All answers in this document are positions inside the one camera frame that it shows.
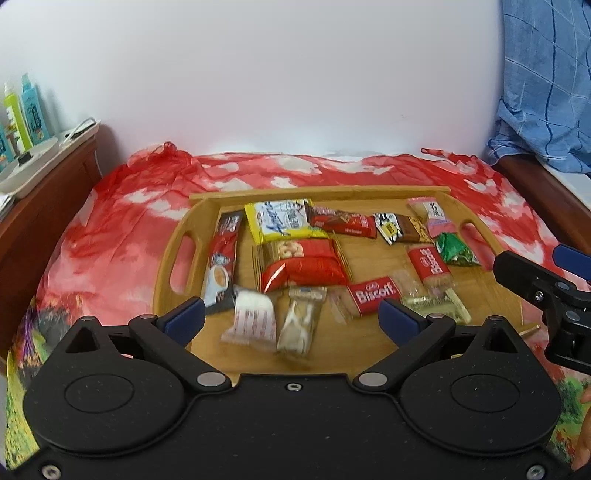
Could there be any person's hand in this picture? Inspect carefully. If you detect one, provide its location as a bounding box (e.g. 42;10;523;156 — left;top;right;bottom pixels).
571;409;591;470

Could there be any red brown wafer bar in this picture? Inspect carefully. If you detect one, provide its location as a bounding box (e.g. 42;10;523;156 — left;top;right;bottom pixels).
307;206;377;239

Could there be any blue plaid shirt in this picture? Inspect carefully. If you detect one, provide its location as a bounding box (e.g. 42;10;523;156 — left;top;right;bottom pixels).
485;0;590;174

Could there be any white nougat candy packet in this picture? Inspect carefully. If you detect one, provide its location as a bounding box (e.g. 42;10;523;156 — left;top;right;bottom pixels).
221;288;277;351

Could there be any clear white candy packet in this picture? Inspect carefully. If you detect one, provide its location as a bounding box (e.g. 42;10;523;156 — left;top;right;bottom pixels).
276;286;328;357

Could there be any pink white candy packet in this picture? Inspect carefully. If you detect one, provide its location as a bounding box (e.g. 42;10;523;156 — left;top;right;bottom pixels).
407;197;457;238

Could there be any red coffee stick sachet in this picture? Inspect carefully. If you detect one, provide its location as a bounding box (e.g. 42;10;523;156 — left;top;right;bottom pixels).
202;209;245;315

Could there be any small red Biscoff packet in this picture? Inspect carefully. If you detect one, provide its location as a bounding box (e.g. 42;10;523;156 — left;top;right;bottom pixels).
329;276;402;324

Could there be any green candy packet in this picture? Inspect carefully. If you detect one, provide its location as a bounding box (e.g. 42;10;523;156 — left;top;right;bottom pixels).
435;232;480;267

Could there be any brown black white chocolate bar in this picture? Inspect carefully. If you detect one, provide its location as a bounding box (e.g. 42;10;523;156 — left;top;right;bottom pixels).
373;212;433;245

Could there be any long red Biscoff biscuit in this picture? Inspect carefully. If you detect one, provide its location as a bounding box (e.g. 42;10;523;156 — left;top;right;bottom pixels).
407;244;453;292

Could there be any bamboo serving tray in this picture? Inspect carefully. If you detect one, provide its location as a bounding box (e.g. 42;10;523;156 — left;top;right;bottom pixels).
153;185;539;380

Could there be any wooden side cabinet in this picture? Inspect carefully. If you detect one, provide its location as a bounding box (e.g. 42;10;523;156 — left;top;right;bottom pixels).
1;138;101;359

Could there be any teal bottle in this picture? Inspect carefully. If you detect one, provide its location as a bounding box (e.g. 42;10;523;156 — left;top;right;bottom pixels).
0;124;15;171
21;73;51;145

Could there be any red floral table cloth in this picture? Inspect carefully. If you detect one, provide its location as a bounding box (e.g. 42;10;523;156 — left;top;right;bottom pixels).
4;140;591;469

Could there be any yellow green bottle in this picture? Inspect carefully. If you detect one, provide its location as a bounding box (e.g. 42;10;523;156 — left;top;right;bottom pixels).
4;82;33;154

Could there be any yellow white Americana cracker packet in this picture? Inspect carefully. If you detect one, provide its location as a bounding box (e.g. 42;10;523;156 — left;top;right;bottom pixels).
245;199;329;245

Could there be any red gold nut packet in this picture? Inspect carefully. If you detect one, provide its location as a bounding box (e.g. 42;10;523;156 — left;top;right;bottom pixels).
252;236;353;293

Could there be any gold green tea sachet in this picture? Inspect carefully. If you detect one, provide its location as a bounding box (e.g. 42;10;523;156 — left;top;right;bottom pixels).
391;269;472;325

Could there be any white power strip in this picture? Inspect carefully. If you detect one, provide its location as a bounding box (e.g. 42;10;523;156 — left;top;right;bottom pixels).
0;117;100;200

